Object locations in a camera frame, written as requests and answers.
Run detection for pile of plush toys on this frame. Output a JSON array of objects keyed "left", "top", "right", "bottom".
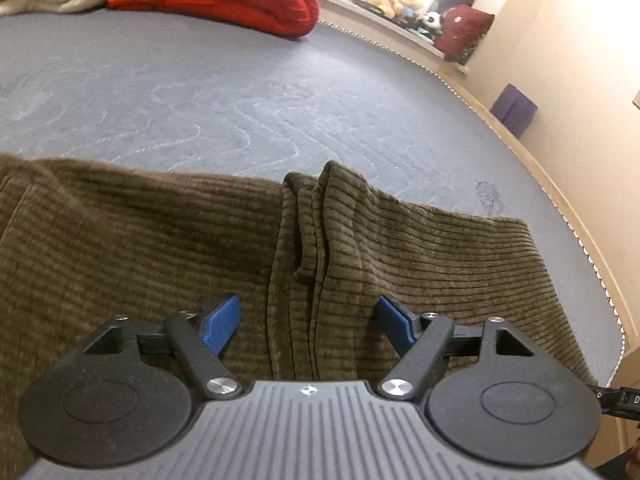
[{"left": 336, "top": 0, "right": 445, "bottom": 37}]

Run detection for grey quilted mattress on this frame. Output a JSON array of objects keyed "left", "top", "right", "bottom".
[{"left": 0, "top": 7, "right": 626, "bottom": 386}]

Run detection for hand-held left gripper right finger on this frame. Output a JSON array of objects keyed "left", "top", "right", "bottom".
[{"left": 377, "top": 296, "right": 540, "bottom": 402}]

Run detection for purple box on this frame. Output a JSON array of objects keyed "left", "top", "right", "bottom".
[{"left": 490, "top": 83, "right": 539, "bottom": 139}]

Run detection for brown corduroy pants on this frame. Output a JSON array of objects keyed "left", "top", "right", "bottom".
[{"left": 0, "top": 154, "right": 598, "bottom": 480}]

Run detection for dark red pillow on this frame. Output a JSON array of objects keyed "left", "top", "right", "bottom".
[{"left": 434, "top": 3, "right": 496, "bottom": 66}]

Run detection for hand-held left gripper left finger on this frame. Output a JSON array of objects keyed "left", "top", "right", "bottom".
[{"left": 82, "top": 294, "right": 244, "bottom": 402}]

